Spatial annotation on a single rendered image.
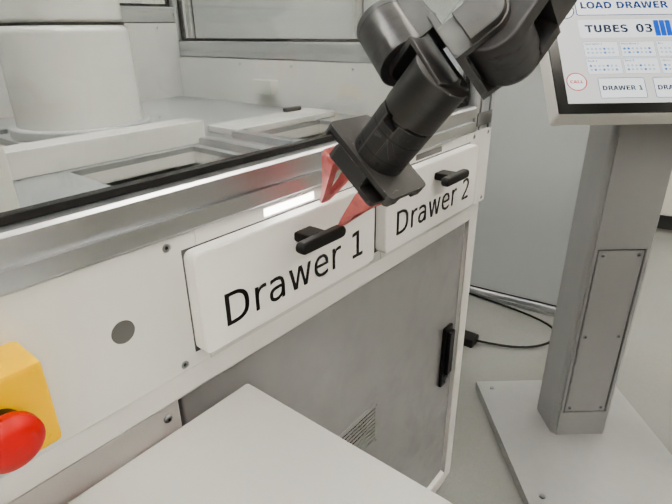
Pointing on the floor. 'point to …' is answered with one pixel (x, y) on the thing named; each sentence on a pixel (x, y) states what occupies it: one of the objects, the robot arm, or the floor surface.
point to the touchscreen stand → (593, 341)
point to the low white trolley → (255, 463)
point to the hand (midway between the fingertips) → (336, 208)
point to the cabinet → (314, 373)
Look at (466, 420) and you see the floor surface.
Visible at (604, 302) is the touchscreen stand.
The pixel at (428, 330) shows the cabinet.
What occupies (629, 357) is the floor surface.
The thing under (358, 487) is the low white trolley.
